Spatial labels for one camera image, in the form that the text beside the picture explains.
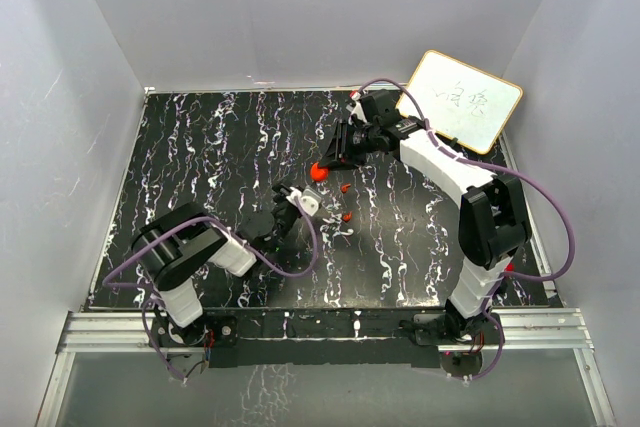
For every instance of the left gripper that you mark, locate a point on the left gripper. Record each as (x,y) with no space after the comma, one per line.
(282,194)

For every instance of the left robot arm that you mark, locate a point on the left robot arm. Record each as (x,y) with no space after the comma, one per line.
(172,248)

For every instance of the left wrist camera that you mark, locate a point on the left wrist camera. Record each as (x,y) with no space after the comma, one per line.
(310,201)

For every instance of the orange earbud charging case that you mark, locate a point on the orange earbud charging case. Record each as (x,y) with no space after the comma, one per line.
(319,174)

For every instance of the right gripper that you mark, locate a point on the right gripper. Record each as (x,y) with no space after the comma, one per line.
(330,160)

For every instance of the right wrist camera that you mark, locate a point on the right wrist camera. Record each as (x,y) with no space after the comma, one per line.
(354,106)

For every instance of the black base bar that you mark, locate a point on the black base bar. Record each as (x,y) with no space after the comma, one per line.
(335,336)

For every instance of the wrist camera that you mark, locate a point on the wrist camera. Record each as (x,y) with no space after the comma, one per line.
(310,201)
(354,106)

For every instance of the aluminium rail frame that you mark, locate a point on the aluminium rail frame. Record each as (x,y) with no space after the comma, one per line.
(224,151)

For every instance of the small whiteboard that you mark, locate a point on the small whiteboard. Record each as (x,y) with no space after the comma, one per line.
(460,101)

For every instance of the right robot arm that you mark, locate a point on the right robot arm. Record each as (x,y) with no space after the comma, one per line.
(493,220)

